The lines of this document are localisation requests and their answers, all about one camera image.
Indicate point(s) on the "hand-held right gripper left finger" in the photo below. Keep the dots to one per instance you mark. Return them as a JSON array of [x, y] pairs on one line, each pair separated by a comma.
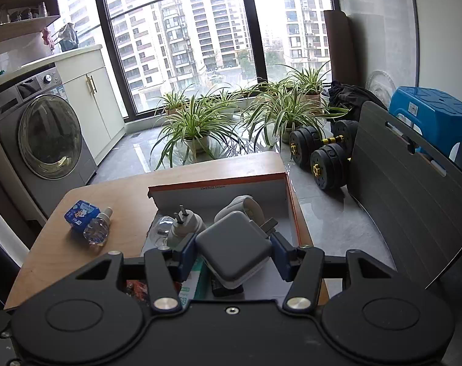
[[188, 259]]

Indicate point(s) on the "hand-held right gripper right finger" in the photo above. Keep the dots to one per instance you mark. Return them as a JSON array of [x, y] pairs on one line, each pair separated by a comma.
[[280, 257]]

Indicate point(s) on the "white teal bandage box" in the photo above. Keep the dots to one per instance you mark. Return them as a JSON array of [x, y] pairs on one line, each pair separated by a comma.
[[195, 286]]

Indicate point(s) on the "white charger adapter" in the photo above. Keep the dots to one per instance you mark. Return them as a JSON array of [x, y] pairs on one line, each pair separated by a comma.
[[231, 247]]

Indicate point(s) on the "dark red card box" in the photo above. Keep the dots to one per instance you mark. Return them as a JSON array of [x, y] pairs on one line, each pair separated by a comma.
[[137, 289]]

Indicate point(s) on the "small white jar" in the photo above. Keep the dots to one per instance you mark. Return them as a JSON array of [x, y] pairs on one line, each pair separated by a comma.
[[234, 206]]

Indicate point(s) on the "white orange cardboard box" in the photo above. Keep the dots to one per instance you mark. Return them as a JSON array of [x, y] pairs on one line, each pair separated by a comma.
[[215, 194]]

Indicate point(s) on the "white plug-in repellent device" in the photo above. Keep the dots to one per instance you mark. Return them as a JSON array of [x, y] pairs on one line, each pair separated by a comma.
[[183, 228]]

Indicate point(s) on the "clear refill bottle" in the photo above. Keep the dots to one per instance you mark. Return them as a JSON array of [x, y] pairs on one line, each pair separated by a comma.
[[95, 232]]

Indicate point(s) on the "black dumbbell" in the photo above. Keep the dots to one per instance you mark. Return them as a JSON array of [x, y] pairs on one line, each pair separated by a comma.
[[303, 148], [330, 166]]

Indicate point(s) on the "blue printed box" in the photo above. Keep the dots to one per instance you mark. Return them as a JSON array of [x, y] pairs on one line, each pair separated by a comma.
[[80, 215]]

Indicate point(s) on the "grey ribbed board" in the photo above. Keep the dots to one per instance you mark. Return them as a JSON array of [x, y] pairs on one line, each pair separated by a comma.
[[391, 198]]

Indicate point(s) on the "spider plant in white pot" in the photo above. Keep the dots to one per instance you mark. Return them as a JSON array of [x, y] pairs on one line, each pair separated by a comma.
[[193, 129]]

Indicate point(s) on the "large spider plant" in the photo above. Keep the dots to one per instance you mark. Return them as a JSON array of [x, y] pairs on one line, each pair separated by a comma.
[[284, 116]]

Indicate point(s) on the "spider plant in terracotta pot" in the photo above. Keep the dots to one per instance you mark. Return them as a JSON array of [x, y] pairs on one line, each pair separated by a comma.
[[172, 103]]

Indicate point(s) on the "black bag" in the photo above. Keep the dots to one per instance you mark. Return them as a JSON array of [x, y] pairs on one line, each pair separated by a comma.
[[353, 97]]

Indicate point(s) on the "grey washing machine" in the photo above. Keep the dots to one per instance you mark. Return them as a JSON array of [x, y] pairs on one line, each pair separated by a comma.
[[52, 141]]

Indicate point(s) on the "translucent round disc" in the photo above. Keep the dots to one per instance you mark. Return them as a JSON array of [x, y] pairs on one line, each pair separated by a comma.
[[379, 85]]

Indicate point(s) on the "blue plastic stool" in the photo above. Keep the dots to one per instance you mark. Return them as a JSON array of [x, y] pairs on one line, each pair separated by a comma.
[[429, 114]]

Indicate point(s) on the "black framed window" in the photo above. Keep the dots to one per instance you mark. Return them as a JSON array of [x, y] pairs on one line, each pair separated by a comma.
[[246, 45]]

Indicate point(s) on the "grey cloth bundle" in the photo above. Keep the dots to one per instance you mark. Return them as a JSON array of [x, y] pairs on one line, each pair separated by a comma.
[[68, 36]]

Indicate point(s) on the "red cloth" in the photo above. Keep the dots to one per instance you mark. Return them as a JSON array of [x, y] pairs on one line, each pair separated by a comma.
[[46, 36]]

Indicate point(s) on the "wooden wall shelf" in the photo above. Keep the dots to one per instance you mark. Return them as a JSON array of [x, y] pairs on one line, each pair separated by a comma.
[[21, 23]]

